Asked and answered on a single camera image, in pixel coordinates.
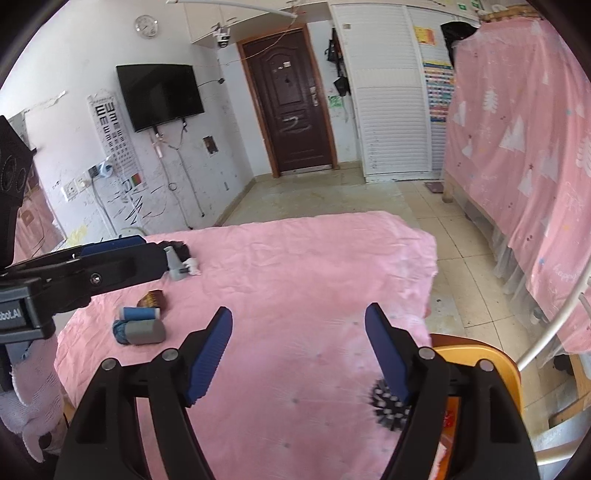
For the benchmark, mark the dark brown door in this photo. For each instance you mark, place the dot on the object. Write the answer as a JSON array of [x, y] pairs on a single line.
[[291, 101]]

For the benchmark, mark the small flag sticker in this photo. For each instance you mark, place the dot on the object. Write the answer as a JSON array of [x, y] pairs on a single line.
[[134, 181]]

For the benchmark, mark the white toy animal figure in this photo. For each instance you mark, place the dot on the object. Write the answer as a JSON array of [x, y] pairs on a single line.
[[174, 270]]

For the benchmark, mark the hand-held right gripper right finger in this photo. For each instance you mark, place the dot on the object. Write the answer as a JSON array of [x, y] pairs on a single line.
[[385, 355]]

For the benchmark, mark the brown snack packet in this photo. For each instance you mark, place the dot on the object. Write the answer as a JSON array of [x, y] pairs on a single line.
[[151, 300]]

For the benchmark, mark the white security camera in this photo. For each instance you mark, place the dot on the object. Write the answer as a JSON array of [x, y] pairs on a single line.
[[222, 38]]

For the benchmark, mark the round wall clock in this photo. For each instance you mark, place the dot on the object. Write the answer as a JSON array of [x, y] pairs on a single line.
[[146, 26]]

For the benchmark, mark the white eye chart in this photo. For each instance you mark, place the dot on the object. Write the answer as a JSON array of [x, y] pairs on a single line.
[[111, 134]]

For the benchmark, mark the black fuzzy cloth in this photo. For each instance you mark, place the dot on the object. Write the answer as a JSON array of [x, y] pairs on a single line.
[[178, 244]]

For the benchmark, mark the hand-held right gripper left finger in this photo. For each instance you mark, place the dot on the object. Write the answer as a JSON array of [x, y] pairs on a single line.
[[210, 360]]

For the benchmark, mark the blue sock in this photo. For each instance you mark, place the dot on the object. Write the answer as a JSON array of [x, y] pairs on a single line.
[[120, 332]]

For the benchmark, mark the blue thread spool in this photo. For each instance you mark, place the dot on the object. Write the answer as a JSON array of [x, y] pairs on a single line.
[[138, 313]]

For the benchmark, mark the wall mirror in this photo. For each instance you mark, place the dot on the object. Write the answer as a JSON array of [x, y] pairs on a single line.
[[37, 221]]

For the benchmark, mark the white curved rod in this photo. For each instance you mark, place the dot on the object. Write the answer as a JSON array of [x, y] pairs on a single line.
[[258, 7]]

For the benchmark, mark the white louvered wardrobe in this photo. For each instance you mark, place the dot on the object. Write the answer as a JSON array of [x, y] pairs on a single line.
[[388, 92]]

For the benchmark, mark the colourful chart poster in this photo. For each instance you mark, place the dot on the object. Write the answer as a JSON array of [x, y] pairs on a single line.
[[438, 92]]

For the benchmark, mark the wooden bunk bed frame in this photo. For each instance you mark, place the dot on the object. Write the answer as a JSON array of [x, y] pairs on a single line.
[[447, 189]]

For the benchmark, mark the pink blanket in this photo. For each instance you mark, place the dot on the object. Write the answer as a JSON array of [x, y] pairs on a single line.
[[300, 277]]

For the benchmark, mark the small brown wall picture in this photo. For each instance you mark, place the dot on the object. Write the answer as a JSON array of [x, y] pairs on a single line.
[[210, 145]]

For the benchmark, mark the black hanging bags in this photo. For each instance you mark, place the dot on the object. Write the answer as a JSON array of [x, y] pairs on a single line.
[[336, 60]]

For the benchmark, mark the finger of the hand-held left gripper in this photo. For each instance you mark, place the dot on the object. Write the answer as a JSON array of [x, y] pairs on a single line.
[[115, 272], [115, 244]]

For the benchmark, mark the white wall socket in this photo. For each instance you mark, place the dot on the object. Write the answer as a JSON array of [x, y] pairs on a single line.
[[70, 190], [83, 182]]

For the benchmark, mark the grey cylinder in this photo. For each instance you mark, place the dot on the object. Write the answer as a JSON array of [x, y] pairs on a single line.
[[147, 332]]

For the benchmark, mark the orange plastic bin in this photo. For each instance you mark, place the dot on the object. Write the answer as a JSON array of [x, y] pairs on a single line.
[[466, 345]]

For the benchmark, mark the dark floor scale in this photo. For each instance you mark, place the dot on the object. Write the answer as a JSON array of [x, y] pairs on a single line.
[[434, 187]]

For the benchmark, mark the black white spiky ball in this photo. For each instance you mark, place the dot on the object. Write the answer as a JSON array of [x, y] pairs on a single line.
[[383, 406]]

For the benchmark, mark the white metal barred frame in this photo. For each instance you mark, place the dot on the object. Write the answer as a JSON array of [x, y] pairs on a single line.
[[554, 327]]

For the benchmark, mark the pink tree-print sheet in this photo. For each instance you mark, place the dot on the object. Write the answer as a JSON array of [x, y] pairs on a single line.
[[517, 161]]

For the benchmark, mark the black wall television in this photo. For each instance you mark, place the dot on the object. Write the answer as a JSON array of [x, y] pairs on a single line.
[[159, 94]]

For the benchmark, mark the white blue plug-in charger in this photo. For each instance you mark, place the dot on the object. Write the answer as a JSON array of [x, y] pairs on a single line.
[[102, 170]]

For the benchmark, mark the yellow orange poster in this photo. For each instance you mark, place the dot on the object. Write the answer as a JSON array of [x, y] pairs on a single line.
[[425, 36]]

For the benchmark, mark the black hanging cloth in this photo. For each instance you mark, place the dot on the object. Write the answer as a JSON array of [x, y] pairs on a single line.
[[457, 39]]

